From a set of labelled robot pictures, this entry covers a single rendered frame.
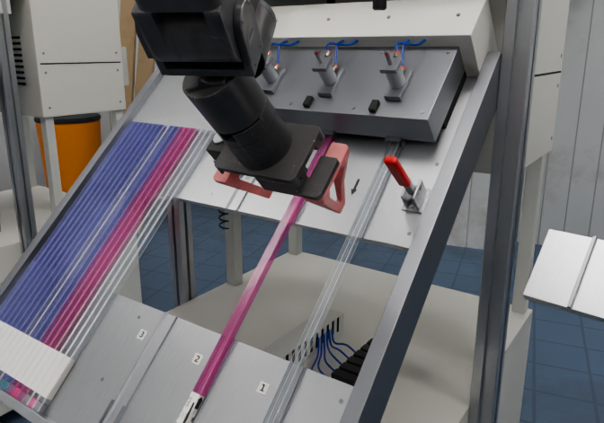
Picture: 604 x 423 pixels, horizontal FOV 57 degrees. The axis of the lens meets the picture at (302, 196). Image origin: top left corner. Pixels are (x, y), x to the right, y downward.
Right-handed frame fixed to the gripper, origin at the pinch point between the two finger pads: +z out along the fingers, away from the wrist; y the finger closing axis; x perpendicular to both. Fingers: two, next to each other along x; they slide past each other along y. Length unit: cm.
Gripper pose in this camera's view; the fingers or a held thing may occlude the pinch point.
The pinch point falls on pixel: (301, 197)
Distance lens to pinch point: 61.4
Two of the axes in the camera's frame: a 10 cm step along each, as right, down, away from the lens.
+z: 4.0, 5.4, 7.4
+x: -4.2, 8.3, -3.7
